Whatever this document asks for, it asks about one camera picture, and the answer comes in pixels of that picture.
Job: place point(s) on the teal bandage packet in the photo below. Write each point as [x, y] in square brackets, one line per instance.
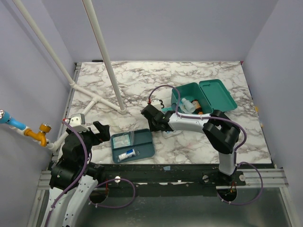
[121, 141]

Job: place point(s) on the clear zip bag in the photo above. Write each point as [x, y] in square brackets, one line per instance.
[131, 137]

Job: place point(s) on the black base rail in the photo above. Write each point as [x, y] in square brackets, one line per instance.
[166, 181]

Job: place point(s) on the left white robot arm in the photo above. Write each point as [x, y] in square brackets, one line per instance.
[74, 176]

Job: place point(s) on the teal divided tray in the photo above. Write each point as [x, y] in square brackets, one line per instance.
[143, 143]

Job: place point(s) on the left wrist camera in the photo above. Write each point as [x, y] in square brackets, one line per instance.
[77, 122]

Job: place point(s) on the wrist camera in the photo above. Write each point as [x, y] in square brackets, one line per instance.
[77, 122]
[156, 103]

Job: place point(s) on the white plastic bottle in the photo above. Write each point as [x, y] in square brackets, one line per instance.
[188, 105]

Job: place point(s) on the orange blue pipe valve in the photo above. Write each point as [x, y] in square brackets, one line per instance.
[40, 136]

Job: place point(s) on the brown medicine bottle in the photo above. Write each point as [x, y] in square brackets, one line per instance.
[198, 108]

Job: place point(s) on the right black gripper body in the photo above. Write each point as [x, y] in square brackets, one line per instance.
[153, 118]

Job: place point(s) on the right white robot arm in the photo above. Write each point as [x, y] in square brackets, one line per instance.
[217, 127]

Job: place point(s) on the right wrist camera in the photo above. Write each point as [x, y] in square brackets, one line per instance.
[156, 103]

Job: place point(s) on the teal medicine kit box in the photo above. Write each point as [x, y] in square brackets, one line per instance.
[210, 94]

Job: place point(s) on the small white blue tube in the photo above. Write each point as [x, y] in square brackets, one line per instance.
[128, 154]

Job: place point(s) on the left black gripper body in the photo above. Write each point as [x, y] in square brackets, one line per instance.
[91, 139]

